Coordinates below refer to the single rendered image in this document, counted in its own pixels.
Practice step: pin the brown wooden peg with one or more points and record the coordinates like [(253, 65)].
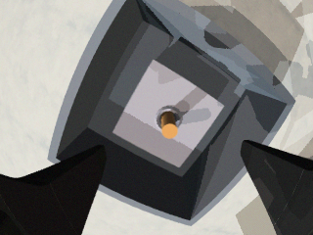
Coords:
[(168, 125)]

